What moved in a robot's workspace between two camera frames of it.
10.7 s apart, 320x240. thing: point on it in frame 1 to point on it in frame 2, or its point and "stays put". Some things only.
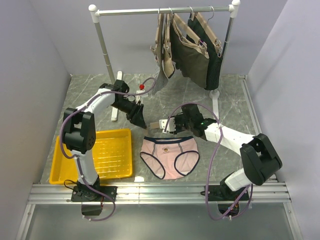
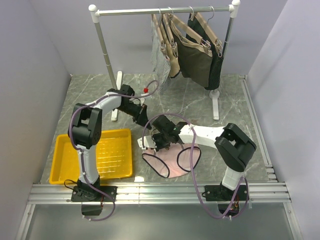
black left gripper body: [125, 105] stays put
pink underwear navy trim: [170, 157] stays put
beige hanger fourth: [207, 31] stays put
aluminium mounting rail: [266, 193] stays put
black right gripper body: [182, 124] to [161, 141]
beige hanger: [167, 46] to [167, 17]
